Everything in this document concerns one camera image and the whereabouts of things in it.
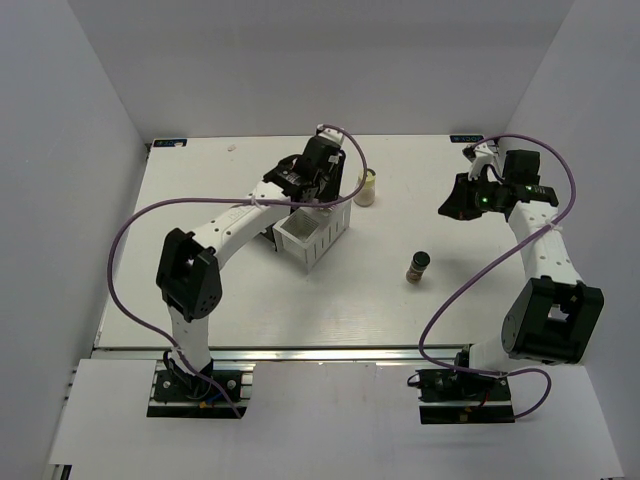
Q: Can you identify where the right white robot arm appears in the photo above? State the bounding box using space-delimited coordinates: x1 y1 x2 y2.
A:
438 146 604 399

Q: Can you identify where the purple cable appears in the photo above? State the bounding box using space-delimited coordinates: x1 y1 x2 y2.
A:
107 122 370 417
418 133 576 420

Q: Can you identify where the right blue table sticker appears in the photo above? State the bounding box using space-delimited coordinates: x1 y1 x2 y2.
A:
449 134 484 144

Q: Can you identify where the aluminium table front rail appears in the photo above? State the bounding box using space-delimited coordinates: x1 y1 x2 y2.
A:
92 344 476 362

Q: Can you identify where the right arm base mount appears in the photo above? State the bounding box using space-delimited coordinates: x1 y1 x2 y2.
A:
406 369 515 425

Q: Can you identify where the black two-slot organizer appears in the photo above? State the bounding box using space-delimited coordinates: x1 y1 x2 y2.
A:
259 224 278 251

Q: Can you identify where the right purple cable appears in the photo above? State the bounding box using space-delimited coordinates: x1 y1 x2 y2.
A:
418 133 576 420

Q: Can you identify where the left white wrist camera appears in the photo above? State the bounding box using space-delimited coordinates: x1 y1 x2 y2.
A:
316 124 345 147

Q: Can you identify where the white bottle yellow cap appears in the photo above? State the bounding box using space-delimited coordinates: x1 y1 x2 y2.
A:
353 168 376 207

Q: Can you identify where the blue table sticker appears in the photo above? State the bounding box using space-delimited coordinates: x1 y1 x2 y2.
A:
449 134 484 144
152 138 187 148

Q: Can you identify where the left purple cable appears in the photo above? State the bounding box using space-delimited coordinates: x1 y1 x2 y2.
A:
107 122 370 417

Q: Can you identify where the white two-slot organizer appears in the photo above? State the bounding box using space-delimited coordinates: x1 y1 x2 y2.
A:
273 201 352 273

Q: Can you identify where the left blue table sticker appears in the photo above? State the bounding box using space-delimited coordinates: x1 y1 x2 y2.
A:
152 138 187 148

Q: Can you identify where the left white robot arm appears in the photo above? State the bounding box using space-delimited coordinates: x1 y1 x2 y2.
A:
156 129 346 399

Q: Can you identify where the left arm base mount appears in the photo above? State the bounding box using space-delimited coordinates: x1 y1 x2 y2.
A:
146 365 253 420

